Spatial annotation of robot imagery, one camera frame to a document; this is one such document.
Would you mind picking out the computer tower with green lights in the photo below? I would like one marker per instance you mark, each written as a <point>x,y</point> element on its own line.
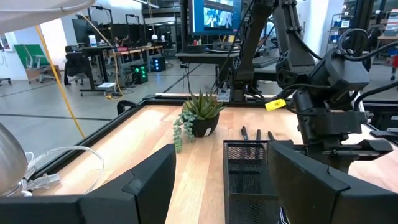
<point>140,73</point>

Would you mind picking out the black aluminium table frame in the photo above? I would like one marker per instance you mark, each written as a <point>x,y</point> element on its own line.
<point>93,137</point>

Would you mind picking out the silver lamp with white shade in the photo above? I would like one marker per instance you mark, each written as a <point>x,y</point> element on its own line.
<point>31,12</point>

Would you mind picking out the black workstation desk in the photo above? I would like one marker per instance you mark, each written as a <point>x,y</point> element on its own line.
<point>202,57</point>

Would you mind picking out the black mesh desk organizer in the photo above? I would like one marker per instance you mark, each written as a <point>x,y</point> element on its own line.
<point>248,186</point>

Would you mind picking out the potted green succulent plant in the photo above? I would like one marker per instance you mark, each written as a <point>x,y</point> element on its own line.
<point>202,109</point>

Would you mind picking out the black office chair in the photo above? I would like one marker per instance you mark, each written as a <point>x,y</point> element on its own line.
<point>76,65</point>

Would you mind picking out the black marker pen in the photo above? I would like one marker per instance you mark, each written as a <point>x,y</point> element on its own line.
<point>244,133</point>

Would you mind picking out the long desk with black frame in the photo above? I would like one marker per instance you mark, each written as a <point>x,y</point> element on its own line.
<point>133,51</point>

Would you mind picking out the computer monitor with blue screen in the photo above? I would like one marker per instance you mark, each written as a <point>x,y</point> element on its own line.
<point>214,15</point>

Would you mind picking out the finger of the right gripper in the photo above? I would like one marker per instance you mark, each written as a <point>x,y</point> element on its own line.
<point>339,166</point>

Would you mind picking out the computer tower with blue lights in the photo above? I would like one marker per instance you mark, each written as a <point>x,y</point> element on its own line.
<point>159,63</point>

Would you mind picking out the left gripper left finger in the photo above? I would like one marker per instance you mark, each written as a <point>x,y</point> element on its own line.
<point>124,202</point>

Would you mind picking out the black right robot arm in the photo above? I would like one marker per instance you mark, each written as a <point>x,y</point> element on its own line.
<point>292,37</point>

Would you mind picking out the white office chair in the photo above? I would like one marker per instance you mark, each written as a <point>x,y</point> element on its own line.
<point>38,60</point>

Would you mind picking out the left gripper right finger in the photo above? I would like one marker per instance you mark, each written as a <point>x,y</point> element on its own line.
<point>311,199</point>

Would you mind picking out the green board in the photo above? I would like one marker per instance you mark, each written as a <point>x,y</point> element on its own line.
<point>21,54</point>

